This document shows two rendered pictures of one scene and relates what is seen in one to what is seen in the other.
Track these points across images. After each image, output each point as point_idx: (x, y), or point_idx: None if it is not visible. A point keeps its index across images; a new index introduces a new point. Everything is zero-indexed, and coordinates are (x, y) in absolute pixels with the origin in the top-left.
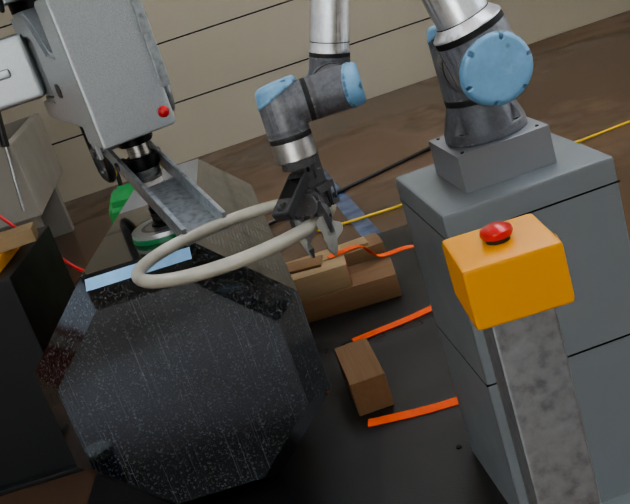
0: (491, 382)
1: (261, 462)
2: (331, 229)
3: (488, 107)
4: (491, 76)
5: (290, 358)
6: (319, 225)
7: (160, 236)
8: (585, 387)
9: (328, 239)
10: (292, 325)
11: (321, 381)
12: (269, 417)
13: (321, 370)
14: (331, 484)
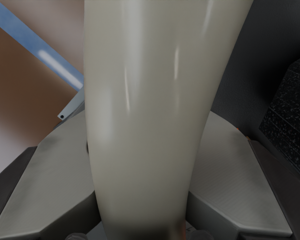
0: (84, 101)
1: (295, 68)
2: (20, 158)
3: None
4: None
5: (294, 125)
6: (74, 179)
7: None
8: None
9: (73, 126)
10: None
11: (265, 127)
12: (299, 88)
13: (267, 135)
14: (241, 78)
